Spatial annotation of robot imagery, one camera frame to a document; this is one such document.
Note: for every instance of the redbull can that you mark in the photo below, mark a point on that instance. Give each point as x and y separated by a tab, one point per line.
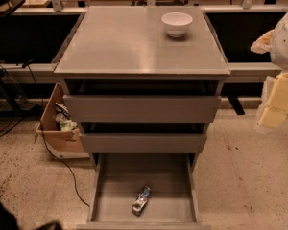
141	200

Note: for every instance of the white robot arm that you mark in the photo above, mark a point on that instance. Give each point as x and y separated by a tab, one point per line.
279	47

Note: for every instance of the grey top drawer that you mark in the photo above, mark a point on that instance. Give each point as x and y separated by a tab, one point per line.
139	109

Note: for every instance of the white ceramic bowl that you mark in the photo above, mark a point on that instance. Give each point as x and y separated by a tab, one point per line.
176	24

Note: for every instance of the grey drawer cabinet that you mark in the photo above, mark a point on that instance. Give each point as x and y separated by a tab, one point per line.
124	51

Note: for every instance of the grey open bottom drawer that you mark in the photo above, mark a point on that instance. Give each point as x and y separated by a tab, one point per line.
173	203

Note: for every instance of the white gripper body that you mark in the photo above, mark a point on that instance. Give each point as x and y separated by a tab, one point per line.
285	45

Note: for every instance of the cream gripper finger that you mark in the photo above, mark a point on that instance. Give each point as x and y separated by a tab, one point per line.
268	119
263	44

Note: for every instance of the brown cardboard box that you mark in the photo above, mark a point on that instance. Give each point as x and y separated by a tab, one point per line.
60	141

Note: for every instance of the grey middle drawer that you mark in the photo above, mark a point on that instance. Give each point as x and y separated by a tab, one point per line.
143	143

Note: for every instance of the crumpled green white trash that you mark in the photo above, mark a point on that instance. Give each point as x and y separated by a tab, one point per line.
63	118

